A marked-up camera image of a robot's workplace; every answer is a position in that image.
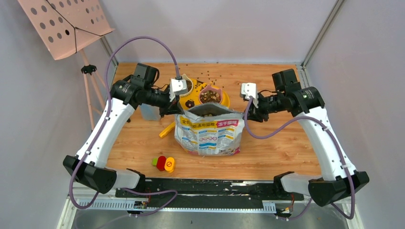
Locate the yellow plastic scoop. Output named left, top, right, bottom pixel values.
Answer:
left=159, top=122, right=175, bottom=138

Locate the pet food bag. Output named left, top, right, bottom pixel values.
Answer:
left=174, top=103, right=245, bottom=156

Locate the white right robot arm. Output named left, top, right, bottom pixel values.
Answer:
left=240, top=69, right=370, bottom=207

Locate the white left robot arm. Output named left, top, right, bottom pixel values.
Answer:
left=63, top=63, right=188, bottom=197

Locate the yellow double pet bowl tray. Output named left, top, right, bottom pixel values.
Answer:
left=180, top=78, right=230, bottom=110

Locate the translucent blue plastic container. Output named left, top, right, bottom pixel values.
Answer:
left=140, top=104, right=161, bottom=121

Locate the brown kibble in cream bowl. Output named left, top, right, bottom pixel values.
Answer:
left=186, top=80, right=193, bottom=93

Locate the cream cat-ear bowl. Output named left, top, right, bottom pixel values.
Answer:
left=181, top=74, right=194, bottom=97

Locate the spilled kibble on table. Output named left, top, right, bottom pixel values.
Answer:
left=180, top=63, right=226, bottom=89

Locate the brown kibble in pink bowl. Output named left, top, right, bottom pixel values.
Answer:
left=199, top=90, right=222, bottom=104

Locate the pink cat-ear bowl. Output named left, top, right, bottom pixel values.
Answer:
left=198, top=85, right=223, bottom=104

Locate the red yellow green toy block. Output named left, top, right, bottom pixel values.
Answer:
left=152, top=156, right=176, bottom=173

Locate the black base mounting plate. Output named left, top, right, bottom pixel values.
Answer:
left=115, top=177, right=304, bottom=211

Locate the pink perforated music stand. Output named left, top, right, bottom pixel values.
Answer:
left=18, top=0, right=114, bottom=128

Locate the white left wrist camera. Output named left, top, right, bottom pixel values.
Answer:
left=169, top=78, right=189, bottom=102

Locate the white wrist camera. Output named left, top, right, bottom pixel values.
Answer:
left=169, top=78, right=189, bottom=102
left=240, top=83, right=258, bottom=108

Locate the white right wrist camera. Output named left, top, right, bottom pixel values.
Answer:
left=240, top=83, right=258, bottom=108

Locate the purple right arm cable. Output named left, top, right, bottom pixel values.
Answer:
left=243, top=96, right=356, bottom=221

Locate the aluminium frame rail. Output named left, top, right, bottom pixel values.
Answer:
left=57, top=177, right=364, bottom=229

